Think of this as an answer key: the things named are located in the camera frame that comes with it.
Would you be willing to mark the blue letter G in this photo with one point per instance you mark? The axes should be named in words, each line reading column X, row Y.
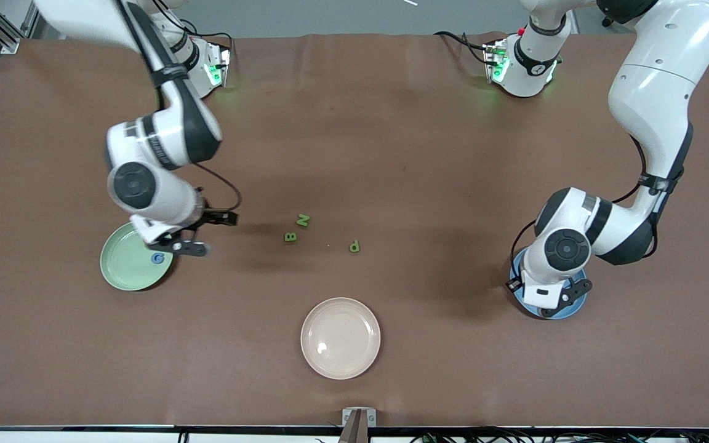
column 157, row 258

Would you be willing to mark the green letter B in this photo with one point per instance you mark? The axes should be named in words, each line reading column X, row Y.
column 290, row 236

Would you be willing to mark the green letter N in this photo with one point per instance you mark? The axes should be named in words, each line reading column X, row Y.
column 303, row 220

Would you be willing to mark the green letter p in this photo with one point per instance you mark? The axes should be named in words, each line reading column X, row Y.
column 354, row 246

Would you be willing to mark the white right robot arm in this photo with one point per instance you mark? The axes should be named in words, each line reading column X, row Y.
column 170, row 197

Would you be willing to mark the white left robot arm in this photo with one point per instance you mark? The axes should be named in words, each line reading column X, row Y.
column 656, row 74

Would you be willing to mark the blue plate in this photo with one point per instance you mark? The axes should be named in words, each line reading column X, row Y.
column 567, row 310

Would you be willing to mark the green plate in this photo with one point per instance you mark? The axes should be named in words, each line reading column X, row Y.
column 127, row 271

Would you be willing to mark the silver base connector box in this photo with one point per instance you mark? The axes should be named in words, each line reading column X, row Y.
column 495, row 61
column 219, row 64

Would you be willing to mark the brown table cover sheet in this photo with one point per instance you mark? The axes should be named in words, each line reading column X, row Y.
column 422, row 154

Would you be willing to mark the beige plate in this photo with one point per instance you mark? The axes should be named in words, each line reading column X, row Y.
column 340, row 338

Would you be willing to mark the black caster wheel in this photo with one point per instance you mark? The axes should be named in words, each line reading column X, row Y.
column 607, row 21

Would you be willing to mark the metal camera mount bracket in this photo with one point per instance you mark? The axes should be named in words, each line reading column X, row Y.
column 357, row 424

